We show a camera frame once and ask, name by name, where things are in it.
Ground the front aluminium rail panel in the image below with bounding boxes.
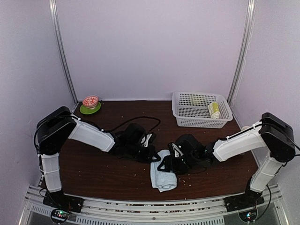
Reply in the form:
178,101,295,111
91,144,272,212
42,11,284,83
17,185,291,225

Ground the aluminium frame post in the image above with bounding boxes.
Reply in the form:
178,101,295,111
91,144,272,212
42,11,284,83
227,0,256,107
49,0,79,105

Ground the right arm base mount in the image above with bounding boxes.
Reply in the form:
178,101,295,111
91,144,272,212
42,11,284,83
224,185,272,224

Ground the black braided left cable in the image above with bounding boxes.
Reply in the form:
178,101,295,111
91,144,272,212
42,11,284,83
34,116,162,150

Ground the white perforated plastic basket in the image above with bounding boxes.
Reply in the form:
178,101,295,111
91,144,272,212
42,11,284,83
172,91,233,128

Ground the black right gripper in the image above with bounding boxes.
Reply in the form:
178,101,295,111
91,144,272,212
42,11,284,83
157,154,198,176

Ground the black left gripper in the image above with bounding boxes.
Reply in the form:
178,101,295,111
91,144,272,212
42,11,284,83
126,142,160,163

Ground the green plate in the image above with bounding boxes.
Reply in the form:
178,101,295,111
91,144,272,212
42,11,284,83
80,102,101,115

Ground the light blue towel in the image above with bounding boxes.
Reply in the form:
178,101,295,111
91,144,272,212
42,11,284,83
150,150,177,192

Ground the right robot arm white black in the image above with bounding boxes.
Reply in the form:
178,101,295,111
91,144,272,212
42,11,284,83
157,112,299,207

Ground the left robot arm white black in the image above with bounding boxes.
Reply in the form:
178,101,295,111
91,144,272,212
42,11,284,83
33,106,161,208

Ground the right aluminium frame post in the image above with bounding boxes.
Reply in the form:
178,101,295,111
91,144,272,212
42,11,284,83
227,0,256,107

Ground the red patterned ceramic bowl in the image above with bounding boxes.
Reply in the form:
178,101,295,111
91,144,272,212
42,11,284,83
82,95,99,109

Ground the left aluminium frame post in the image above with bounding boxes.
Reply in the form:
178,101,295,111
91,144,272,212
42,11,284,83
49,0,79,105

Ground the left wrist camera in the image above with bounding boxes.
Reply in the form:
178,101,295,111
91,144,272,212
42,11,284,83
141,132,156,148

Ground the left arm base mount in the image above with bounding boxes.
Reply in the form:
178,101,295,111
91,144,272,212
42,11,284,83
43,188,84,225

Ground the green crocodile pattern towel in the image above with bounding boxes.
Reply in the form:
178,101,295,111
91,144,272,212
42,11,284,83
208,102,221,119

